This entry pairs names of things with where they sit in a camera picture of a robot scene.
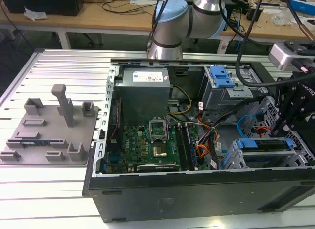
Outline clear plastic bag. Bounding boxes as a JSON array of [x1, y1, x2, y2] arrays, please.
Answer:
[[272, 9, 298, 27]]

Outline grey drive cage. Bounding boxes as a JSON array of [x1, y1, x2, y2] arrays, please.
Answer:
[[199, 65, 269, 112]]

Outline CPU socket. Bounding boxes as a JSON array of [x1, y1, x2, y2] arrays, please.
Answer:
[[151, 145, 169, 158]]

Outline green motherboard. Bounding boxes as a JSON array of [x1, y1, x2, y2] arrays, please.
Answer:
[[107, 121, 199, 172]]

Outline blue cage latch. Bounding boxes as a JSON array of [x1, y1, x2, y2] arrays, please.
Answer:
[[209, 65, 236, 88]]

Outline black PC case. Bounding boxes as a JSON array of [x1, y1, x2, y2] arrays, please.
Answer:
[[82, 57, 315, 224]]

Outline yellow black power wire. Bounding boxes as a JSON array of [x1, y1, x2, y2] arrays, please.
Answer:
[[166, 84, 192, 115]]

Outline blue disk wire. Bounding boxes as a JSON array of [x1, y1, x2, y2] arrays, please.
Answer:
[[237, 113, 262, 139]]

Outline grey disk bay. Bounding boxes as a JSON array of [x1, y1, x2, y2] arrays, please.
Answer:
[[221, 96, 315, 169]]

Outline installed RAM stick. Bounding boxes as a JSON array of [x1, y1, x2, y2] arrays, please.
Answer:
[[185, 124, 199, 170]]

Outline multicolour wire bundle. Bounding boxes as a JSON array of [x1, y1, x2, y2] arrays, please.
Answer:
[[196, 125, 222, 165]]

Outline wooden desk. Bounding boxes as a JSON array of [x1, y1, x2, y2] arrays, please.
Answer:
[[0, 0, 315, 45]]

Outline black RAM slot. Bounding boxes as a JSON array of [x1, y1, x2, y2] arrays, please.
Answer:
[[176, 124, 190, 171]]

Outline grey power supply unit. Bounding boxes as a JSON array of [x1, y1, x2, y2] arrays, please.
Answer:
[[115, 67, 171, 126]]

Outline black box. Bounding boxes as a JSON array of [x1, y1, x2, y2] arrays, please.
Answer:
[[1, 0, 84, 17]]

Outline black wire bundle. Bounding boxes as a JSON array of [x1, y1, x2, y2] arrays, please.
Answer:
[[211, 95, 268, 131]]

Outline black graphics card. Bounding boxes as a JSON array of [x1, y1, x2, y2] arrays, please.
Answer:
[[136, 164, 180, 173]]

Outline RAM stick on rack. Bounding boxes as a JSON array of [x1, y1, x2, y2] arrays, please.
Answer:
[[7, 139, 63, 146]]

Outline white crumpled plastic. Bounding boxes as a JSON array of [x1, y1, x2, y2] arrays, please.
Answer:
[[23, 6, 48, 21]]

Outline grey parts rack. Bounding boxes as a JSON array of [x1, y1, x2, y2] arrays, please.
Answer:
[[0, 83, 101, 168]]

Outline thin black base cables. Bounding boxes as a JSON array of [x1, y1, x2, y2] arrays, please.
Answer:
[[145, 0, 173, 51]]

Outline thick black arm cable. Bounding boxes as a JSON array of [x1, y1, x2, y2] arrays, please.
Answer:
[[235, 0, 291, 88]]

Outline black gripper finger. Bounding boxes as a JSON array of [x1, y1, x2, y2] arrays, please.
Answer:
[[270, 76, 293, 138], [283, 110, 307, 133]]

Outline red disk wire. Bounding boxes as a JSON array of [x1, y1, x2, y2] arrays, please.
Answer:
[[255, 126, 272, 138]]

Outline small black device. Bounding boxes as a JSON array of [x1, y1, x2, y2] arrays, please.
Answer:
[[246, 4, 264, 22]]

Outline blue cardboard box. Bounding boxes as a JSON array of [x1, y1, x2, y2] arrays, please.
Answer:
[[290, 0, 315, 17]]

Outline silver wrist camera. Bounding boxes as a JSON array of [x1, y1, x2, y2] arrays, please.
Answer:
[[267, 41, 315, 72]]

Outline hanging blue cable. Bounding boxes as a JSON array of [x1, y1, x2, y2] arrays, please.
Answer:
[[235, 14, 247, 52]]

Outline metal socket cover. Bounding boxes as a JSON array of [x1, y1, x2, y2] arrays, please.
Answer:
[[148, 119, 168, 142]]

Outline hard disk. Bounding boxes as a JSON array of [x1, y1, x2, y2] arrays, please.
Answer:
[[235, 137, 295, 152]]

